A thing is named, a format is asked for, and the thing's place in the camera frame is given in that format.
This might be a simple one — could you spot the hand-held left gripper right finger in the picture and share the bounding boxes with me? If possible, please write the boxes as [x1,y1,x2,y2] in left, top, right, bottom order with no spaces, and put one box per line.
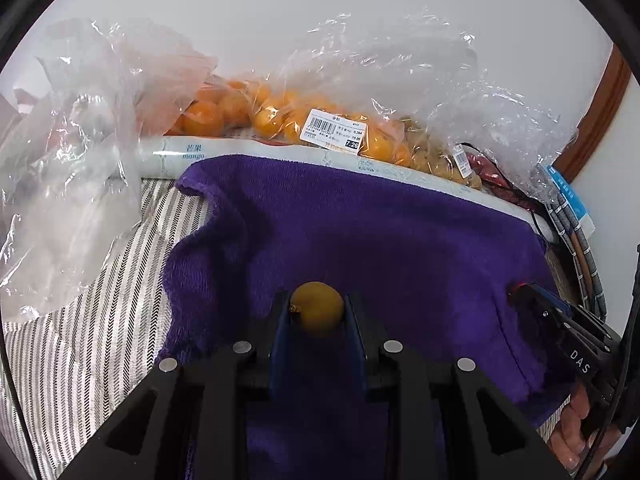
[344,292,567,480]

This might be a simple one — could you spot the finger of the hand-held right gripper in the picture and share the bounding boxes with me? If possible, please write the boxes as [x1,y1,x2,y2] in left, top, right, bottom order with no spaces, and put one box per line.
[507,282,571,322]

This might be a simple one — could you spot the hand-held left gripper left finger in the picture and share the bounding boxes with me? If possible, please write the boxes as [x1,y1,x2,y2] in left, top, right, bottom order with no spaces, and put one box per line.
[60,287,301,480]

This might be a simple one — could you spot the small brownish yellow fruit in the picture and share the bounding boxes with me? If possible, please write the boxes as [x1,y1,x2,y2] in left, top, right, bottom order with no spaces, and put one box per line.
[290,281,346,337]

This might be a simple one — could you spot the plastic bag of brown longans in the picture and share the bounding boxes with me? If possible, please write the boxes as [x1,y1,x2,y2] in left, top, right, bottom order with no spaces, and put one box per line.
[400,115,483,191]

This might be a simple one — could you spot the labelled plastic bag of kumquats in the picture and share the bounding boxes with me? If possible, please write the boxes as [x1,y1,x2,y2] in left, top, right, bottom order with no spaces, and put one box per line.
[250,85,416,166]

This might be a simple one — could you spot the plastic bag of tangerines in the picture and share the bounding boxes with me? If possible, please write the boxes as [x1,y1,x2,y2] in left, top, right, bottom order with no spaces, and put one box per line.
[167,77,251,137]

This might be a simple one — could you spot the person's right hand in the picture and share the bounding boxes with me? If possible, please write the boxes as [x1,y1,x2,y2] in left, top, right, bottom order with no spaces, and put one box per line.
[552,380,608,472]

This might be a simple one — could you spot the folded grey plaid blanket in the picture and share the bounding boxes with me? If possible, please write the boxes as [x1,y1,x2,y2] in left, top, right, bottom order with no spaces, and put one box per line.
[542,190,608,321]

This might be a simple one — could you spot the purple towel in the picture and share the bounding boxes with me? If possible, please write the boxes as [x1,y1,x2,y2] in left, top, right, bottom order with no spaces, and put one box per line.
[155,154,576,480]

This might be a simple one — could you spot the dark red packet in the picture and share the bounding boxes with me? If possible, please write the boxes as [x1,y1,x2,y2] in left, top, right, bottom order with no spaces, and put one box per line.
[460,142,526,196]

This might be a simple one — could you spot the striped bed sheet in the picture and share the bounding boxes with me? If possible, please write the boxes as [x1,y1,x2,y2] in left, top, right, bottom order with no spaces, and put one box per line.
[2,177,573,480]

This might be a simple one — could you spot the long white printed box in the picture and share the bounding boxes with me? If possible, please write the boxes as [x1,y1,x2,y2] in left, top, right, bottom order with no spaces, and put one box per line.
[137,135,551,246]

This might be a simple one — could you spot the large crumpled clear plastic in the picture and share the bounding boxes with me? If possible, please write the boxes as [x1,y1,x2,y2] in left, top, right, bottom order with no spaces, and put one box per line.
[280,10,581,196]

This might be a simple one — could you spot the empty clear plastic bag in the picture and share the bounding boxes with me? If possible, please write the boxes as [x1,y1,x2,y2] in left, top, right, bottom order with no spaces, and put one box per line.
[0,17,218,321]

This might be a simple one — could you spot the black cable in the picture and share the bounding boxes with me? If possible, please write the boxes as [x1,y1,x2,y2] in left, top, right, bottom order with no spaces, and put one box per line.
[529,209,552,242]

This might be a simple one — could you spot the brown wooden door frame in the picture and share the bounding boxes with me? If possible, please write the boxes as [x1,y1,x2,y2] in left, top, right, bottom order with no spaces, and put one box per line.
[552,45,633,181]

